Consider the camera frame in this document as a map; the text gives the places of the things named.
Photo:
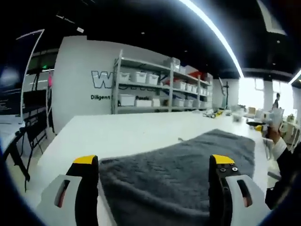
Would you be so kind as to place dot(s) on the grey towel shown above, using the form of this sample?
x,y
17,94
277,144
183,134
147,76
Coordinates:
x,y
164,179

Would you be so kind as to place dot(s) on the black flat object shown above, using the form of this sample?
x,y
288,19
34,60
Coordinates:
x,y
255,124

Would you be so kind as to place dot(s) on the person's right hand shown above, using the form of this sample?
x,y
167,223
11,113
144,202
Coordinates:
x,y
276,135

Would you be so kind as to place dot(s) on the small white container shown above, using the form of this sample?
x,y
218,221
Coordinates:
x,y
236,117

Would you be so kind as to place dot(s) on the short ceiling light strip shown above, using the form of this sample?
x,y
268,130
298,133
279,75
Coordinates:
x,y
295,76

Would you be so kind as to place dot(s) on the yellow black tool clutter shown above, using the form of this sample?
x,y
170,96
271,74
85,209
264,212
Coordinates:
x,y
214,114

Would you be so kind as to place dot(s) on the black floor stand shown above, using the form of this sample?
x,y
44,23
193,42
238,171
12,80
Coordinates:
x,y
226,94

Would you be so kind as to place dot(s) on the person's dark jacket torso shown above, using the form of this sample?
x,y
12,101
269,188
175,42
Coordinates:
x,y
287,188

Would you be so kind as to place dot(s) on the black metal rack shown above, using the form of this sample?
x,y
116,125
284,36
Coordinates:
x,y
35,117

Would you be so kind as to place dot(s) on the grey metal shelf rack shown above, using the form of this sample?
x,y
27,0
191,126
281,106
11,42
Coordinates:
x,y
171,84

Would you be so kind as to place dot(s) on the long ceiling light strip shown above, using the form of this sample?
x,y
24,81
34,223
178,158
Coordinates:
x,y
211,26

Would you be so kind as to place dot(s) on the pink hanging cloth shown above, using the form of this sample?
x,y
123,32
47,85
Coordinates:
x,y
50,80

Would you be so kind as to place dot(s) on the rows of white storage boxes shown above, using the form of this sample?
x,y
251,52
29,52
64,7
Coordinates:
x,y
141,77

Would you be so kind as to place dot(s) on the large display screen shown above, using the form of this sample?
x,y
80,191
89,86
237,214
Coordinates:
x,y
14,70

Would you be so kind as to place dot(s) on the black metal frame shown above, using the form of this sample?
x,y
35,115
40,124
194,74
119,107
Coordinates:
x,y
20,162

